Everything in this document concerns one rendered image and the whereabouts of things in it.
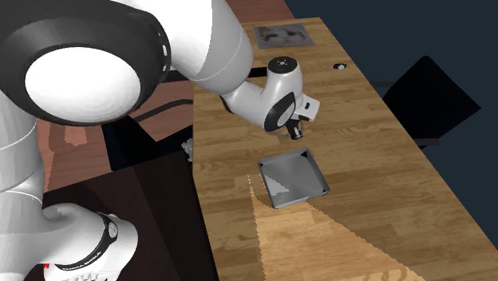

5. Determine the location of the grey square tray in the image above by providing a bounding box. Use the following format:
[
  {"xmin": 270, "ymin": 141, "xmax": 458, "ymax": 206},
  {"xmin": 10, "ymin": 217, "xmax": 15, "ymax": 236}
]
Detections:
[{"xmin": 258, "ymin": 147, "xmax": 331, "ymax": 210}]

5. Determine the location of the grey cat picture mat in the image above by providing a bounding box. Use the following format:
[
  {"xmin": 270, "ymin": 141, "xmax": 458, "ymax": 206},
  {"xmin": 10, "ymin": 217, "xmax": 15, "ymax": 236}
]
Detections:
[{"xmin": 252, "ymin": 23, "xmax": 317, "ymax": 50}]

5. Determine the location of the wooden table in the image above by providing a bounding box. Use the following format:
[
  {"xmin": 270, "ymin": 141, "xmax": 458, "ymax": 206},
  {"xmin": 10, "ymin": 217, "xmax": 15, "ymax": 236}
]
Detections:
[{"xmin": 192, "ymin": 16, "xmax": 498, "ymax": 281}]

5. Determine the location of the dark robot stand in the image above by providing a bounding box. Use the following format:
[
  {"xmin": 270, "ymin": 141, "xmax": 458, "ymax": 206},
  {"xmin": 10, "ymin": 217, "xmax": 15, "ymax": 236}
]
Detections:
[{"xmin": 23, "ymin": 150, "xmax": 219, "ymax": 281}]

